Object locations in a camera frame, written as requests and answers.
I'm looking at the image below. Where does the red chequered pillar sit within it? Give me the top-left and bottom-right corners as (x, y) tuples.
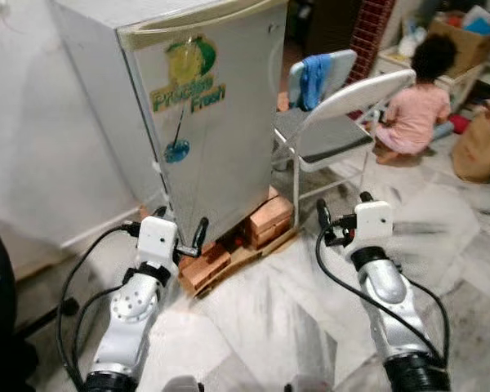
(346, 0), (398, 63)

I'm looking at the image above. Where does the child in pink clothes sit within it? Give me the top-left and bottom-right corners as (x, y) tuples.
(371, 33), (459, 166)

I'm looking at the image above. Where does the brown paper bag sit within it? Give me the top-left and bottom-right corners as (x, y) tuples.
(451, 101), (490, 183)

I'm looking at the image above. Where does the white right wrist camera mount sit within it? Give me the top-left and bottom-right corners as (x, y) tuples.
(353, 201), (394, 248)

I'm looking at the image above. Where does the long black left arm cable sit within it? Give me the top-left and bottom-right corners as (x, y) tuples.
(56, 222), (141, 386)

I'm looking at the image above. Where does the short black left arm cable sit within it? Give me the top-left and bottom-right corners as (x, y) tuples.
(70, 284), (125, 378)

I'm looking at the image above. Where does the grey metal folding chair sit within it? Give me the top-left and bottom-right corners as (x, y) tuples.
(270, 49), (418, 223)

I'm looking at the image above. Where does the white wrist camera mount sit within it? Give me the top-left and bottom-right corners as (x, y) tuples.
(136, 215), (180, 267)
(353, 201), (394, 248)

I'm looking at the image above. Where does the brown cardboard box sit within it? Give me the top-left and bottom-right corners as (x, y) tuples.
(428, 11), (490, 76)

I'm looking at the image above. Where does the grey robot left leg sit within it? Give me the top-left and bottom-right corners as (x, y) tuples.
(158, 376), (206, 392)

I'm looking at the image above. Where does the white fridge door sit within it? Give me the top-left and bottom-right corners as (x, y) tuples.
(118, 0), (292, 247)

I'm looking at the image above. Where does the green yellow logo sticker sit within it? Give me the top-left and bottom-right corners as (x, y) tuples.
(149, 36), (225, 115)

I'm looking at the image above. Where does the white small fridge body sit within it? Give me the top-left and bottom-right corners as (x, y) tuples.
(49, 0), (288, 239)

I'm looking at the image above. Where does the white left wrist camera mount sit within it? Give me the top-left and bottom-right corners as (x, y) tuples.
(136, 215), (180, 267)

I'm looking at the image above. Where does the blue cloth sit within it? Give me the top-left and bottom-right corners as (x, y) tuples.
(299, 54), (332, 112)

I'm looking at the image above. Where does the blue round sticker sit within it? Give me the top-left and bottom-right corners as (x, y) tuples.
(163, 108), (191, 164)

